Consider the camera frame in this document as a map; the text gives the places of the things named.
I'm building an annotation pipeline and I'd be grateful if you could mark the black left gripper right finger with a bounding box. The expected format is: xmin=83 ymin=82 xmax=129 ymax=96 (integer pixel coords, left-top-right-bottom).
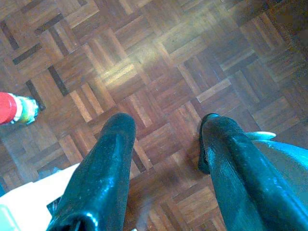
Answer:
xmin=197 ymin=113 xmax=308 ymax=231

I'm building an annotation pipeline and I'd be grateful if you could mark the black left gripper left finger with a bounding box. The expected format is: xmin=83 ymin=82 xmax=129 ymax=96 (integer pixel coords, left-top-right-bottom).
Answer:
xmin=45 ymin=112 xmax=137 ymax=231

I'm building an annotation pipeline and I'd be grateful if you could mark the pale blue plastic item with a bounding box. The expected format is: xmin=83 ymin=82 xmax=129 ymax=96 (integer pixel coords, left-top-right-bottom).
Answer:
xmin=245 ymin=131 xmax=308 ymax=217

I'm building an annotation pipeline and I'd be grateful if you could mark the white paper sheet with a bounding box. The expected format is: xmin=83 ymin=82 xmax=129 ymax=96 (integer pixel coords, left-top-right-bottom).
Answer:
xmin=0 ymin=163 xmax=81 ymax=231

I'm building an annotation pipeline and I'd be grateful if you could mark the red-capped spray can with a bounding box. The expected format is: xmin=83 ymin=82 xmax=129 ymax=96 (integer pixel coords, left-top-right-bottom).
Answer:
xmin=0 ymin=92 xmax=39 ymax=125

